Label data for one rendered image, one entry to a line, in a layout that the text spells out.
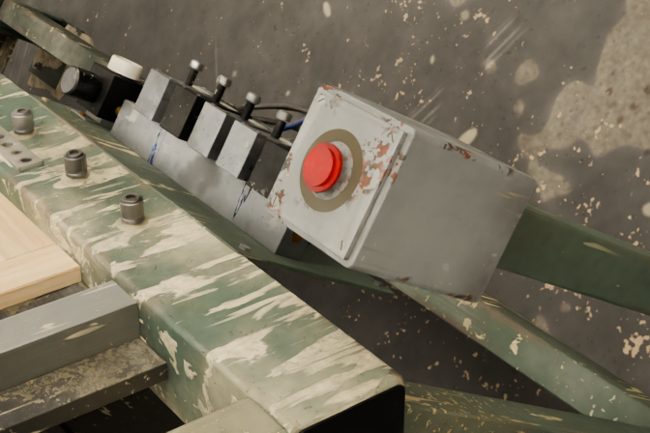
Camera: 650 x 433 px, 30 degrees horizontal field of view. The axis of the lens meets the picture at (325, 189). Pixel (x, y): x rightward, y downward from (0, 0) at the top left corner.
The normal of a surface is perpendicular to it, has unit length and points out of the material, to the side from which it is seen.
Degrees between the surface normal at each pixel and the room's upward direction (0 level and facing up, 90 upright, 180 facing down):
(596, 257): 90
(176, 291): 58
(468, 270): 90
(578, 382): 0
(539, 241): 90
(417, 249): 90
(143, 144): 0
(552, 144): 0
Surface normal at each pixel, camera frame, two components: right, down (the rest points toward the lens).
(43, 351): 0.59, 0.37
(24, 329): 0.00, -0.88
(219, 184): -0.68, -0.23
